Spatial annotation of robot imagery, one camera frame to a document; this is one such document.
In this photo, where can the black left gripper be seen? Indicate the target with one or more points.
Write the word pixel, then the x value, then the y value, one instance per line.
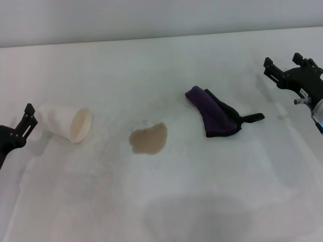
pixel 8 140

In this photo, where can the white paper cup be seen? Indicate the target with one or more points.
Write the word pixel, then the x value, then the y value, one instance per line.
pixel 60 119

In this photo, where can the brown water stain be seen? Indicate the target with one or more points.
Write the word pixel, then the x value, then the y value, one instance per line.
pixel 149 138

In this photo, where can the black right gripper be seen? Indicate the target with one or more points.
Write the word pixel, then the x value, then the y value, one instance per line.
pixel 306 80

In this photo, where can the purple rag with black trim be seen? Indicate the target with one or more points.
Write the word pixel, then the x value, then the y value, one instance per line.
pixel 212 113

